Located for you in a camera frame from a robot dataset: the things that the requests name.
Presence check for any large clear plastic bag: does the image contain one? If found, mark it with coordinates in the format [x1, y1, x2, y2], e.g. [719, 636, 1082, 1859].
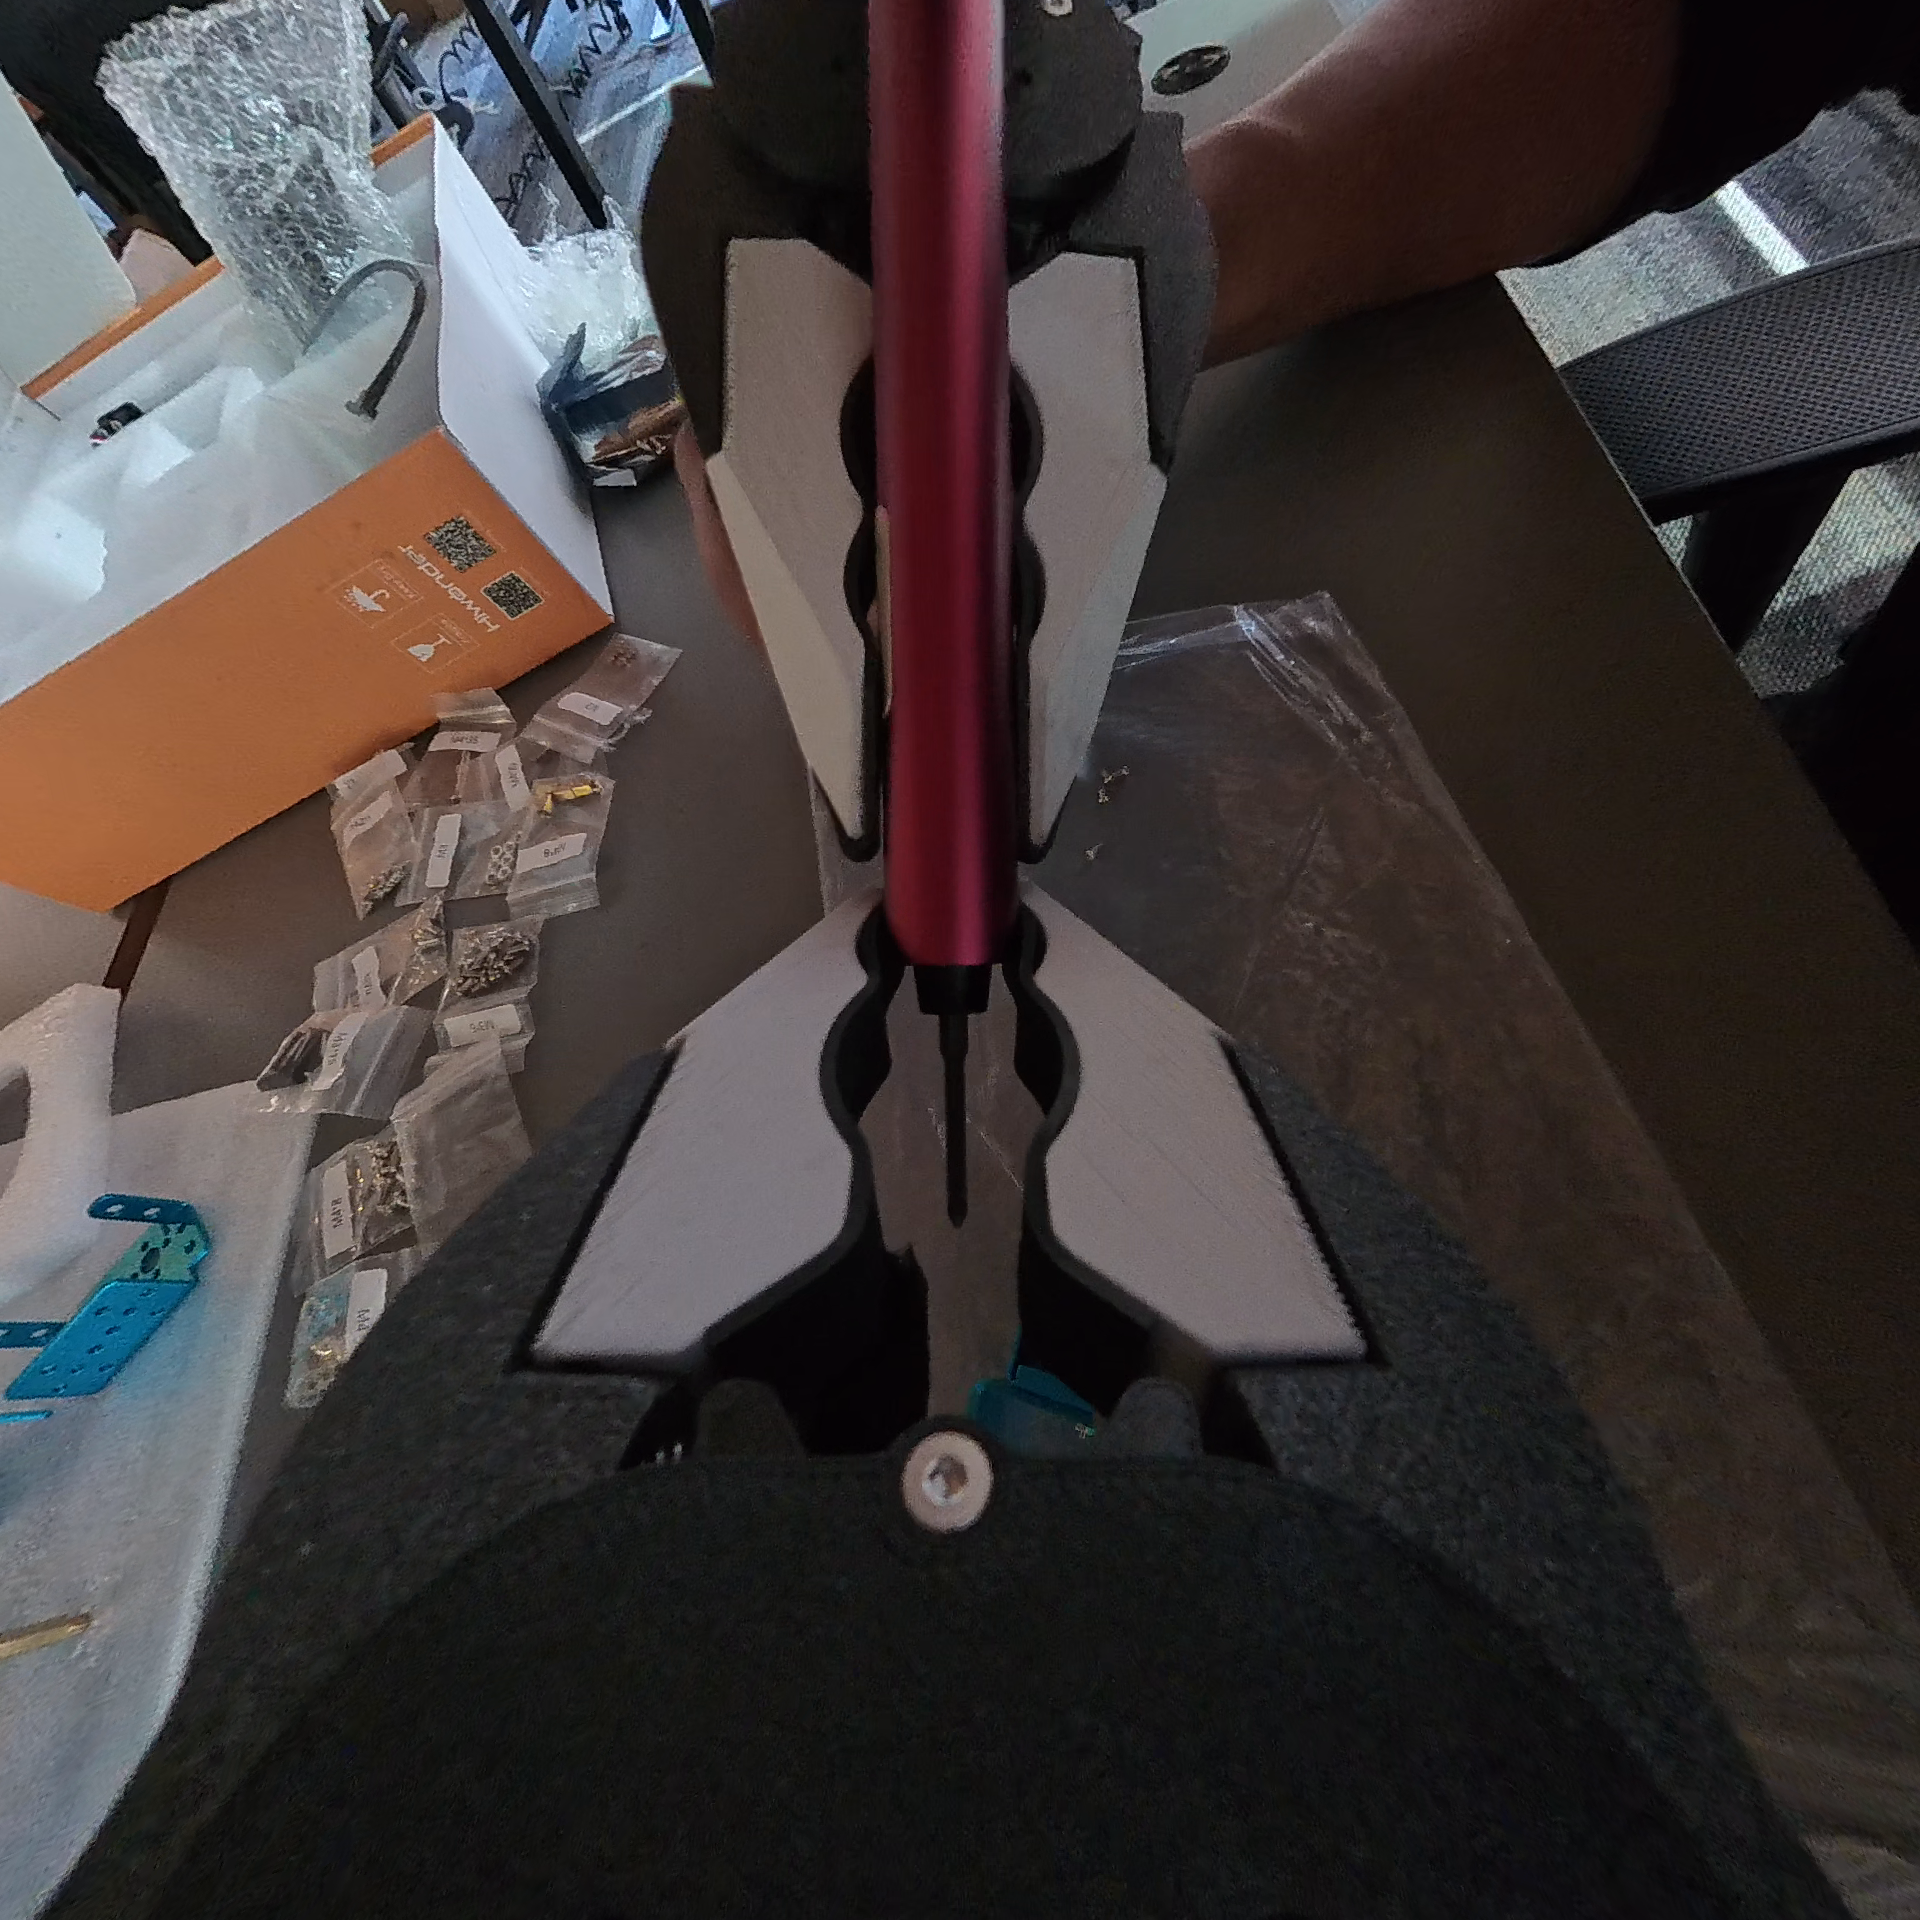
[809, 588, 1920, 1854]

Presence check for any clear bag of dark parts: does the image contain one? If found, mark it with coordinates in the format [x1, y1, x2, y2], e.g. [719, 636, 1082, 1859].
[535, 322, 688, 491]

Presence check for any blue perforated metal bracket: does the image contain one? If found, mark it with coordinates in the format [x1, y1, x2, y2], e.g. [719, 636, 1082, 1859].
[0, 1188, 215, 1429]

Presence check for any orange cardboard box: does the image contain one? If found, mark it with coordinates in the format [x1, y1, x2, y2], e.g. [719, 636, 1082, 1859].
[0, 112, 619, 918]

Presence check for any person's right hand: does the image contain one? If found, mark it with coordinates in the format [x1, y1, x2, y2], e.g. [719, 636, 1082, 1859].
[672, 431, 769, 650]

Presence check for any white foam sheet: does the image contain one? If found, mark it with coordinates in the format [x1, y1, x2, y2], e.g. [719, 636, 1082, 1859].
[0, 1085, 327, 1920]

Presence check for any roll of bubble wrap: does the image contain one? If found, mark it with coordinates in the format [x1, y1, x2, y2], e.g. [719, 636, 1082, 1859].
[93, 0, 440, 380]

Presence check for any white foam box insert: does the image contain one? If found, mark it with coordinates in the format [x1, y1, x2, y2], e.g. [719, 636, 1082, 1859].
[0, 336, 440, 669]

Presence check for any red electric screwdriver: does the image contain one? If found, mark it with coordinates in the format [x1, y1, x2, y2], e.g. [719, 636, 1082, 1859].
[865, 0, 1040, 1236]

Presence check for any pile of small screw bags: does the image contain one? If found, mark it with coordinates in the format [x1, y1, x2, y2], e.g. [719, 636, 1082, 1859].
[253, 633, 688, 1415]

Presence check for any black curved cable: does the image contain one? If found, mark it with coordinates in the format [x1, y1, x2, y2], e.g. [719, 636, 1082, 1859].
[342, 258, 432, 425]

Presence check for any black mesh office chair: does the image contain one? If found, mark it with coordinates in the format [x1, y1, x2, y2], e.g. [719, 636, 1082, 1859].
[1556, 235, 1920, 650]

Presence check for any small blue metal part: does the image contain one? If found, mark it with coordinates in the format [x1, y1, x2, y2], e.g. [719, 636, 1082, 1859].
[963, 1362, 1105, 1454]

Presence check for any person's right forearm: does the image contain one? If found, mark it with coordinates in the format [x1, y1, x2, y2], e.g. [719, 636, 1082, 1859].
[1182, 0, 1920, 365]

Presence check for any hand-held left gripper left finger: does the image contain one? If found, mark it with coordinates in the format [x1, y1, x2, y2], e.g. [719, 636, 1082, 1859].
[527, 888, 890, 1368]

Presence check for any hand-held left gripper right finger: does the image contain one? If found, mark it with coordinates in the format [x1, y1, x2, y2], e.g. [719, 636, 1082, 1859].
[1008, 888, 1370, 1368]

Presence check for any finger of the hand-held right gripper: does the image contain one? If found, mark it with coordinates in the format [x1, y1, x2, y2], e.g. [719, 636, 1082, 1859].
[1008, 252, 1171, 860]
[701, 235, 890, 860]

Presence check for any crumpled clear plastic bag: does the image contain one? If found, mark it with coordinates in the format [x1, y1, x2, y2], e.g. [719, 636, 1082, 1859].
[516, 224, 679, 380]

